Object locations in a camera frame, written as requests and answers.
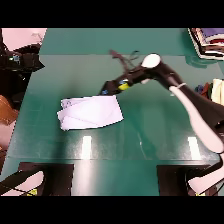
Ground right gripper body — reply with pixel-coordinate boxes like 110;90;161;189
99;69;140;98

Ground pale lilac shirt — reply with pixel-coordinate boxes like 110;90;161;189
56;94;125;132

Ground heap of clothes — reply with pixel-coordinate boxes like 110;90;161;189
194;78;224;107

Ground stack of folded clothes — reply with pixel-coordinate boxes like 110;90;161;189
187;27;224;61

